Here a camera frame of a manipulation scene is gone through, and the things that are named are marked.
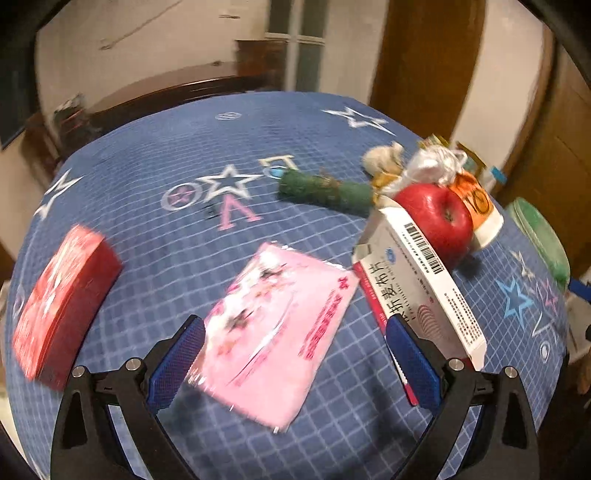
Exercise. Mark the pink foil packet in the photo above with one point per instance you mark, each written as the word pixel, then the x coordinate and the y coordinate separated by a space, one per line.
pixel 277 323

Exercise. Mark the dark tied bag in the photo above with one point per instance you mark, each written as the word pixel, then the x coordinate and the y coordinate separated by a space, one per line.
pixel 70 111

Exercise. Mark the beige cloth rag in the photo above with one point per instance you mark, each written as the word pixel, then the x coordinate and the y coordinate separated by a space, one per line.
pixel 382 159

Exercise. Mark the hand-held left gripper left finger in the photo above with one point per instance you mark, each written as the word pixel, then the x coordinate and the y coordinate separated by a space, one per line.
pixel 178 357

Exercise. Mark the blue checked star tablecloth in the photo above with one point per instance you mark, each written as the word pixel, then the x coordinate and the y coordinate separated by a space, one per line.
pixel 295 152

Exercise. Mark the white cup with orange label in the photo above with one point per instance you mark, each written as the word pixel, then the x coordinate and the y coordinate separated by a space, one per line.
pixel 482 210

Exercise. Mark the white medicine box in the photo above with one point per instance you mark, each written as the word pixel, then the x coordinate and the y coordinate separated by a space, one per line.
pixel 415 272

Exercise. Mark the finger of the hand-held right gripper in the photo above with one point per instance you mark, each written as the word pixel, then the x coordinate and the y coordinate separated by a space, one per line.
pixel 582 287

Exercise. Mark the red rectangular carton box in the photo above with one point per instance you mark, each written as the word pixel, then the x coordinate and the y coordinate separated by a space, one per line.
pixel 64 300

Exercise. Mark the clear plastic bag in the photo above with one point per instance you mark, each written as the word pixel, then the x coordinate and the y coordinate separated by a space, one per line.
pixel 431 164

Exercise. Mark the trash bin with green liner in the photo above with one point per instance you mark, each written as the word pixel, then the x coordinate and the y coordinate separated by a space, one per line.
pixel 540 235

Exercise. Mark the green scouring pad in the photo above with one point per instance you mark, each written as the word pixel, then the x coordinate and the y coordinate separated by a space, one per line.
pixel 323 191

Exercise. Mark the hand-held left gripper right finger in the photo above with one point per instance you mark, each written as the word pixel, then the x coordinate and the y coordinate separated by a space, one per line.
pixel 415 362

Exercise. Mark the red apple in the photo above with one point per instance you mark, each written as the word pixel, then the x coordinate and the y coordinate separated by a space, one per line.
pixel 436 221

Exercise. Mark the dark wooden chair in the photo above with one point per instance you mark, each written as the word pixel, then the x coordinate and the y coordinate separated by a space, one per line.
pixel 258 62

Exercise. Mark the glass double door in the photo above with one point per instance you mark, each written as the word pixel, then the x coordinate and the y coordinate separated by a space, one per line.
pixel 300 41

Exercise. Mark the round dark wooden table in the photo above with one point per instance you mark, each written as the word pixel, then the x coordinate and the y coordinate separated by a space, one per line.
pixel 161 92

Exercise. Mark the yellow crumpled wrapper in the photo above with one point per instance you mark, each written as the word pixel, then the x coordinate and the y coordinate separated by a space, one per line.
pixel 461 150

